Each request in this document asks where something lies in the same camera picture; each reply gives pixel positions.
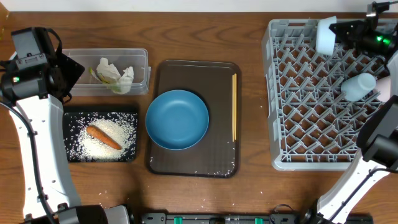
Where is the white tissue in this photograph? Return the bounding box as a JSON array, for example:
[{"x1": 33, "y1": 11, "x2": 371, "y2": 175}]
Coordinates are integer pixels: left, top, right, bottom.
[{"x1": 91, "y1": 57, "x2": 134, "y2": 95}]

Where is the green foil snack wrapper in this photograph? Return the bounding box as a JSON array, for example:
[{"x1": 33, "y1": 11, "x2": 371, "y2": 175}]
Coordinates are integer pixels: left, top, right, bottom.
[{"x1": 89, "y1": 68, "x2": 122, "y2": 94}]

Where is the grey dishwasher rack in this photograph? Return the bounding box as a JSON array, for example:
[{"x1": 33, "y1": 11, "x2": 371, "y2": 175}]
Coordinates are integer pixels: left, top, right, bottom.
[{"x1": 262, "y1": 19, "x2": 387, "y2": 171}]

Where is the brown serving tray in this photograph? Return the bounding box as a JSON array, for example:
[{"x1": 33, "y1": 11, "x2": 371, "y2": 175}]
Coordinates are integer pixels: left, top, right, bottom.
[{"x1": 146, "y1": 60, "x2": 241, "y2": 178}]

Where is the wooden chopstick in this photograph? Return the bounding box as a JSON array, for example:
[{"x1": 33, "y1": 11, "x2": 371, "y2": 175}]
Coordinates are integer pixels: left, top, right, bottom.
[
  {"x1": 232, "y1": 74, "x2": 236, "y2": 142},
  {"x1": 235, "y1": 73, "x2": 237, "y2": 141}
]

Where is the clear plastic bin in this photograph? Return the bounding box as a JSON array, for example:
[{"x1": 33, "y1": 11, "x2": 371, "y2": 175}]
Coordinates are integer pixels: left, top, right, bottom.
[{"x1": 63, "y1": 48, "x2": 150, "y2": 96}]

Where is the light blue bowl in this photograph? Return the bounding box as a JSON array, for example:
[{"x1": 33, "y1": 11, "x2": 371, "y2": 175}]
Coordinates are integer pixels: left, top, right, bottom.
[{"x1": 315, "y1": 16, "x2": 337, "y2": 56}]

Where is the orange carrot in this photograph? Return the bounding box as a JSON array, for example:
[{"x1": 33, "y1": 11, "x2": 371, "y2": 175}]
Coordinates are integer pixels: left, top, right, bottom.
[{"x1": 86, "y1": 126, "x2": 122, "y2": 150}]

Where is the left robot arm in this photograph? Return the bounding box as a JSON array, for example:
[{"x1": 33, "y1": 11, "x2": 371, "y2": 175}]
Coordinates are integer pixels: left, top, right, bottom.
[{"x1": 1, "y1": 27, "x2": 134, "y2": 224}]

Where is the dark blue plate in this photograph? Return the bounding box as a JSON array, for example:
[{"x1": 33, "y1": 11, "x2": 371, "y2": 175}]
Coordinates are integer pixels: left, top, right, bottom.
[{"x1": 146, "y1": 90, "x2": 210, "y2": 151}]

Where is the white cup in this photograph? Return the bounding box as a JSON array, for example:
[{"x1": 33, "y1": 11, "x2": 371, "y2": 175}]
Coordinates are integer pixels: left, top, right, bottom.
[{"x1": 373, "y1": 76, "x2": 391, "y2": 102}]

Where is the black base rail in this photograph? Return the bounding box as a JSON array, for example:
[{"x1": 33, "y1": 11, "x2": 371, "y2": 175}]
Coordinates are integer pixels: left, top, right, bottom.
[{"x1": 139, "y1": 204, "x2": 374, "y2": 224}]

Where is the light blue cup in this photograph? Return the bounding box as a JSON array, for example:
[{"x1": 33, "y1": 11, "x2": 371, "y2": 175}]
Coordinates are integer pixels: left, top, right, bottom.
[{"x1": 341, "y1": 73, "x2": 376, "y2": 102}]

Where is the black plastic tray bin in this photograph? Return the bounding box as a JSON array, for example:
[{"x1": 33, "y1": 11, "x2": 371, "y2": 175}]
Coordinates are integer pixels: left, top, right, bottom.
[{"x1": 62, "y1": 105, "x2": 141, "y2": 164}]

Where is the pile of white rice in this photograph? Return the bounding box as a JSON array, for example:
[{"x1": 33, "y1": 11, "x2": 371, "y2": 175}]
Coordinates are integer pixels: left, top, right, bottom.
[{"x1": 65, "y1": 111, "x2": 139, "y2": 162}]

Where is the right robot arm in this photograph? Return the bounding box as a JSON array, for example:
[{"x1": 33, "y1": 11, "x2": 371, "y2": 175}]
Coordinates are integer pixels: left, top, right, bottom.
[{"x1": 302, "y1": 17, "x2": 397, "y2": 223}]

